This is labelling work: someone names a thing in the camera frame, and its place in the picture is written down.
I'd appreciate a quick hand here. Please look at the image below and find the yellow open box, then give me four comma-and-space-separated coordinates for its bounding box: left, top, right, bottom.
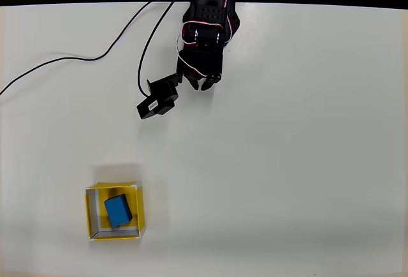
85, 181, 147, 242

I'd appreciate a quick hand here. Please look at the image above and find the black gripper-mounted camera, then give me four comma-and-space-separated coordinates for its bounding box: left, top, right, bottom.
136, 72, 184, 120

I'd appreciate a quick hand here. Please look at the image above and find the blue cube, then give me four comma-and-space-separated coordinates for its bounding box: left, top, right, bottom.
103, 194, 133, 228

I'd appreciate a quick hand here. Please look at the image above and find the black camera cable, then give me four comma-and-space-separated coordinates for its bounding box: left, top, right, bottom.
0, 0, 184, 99

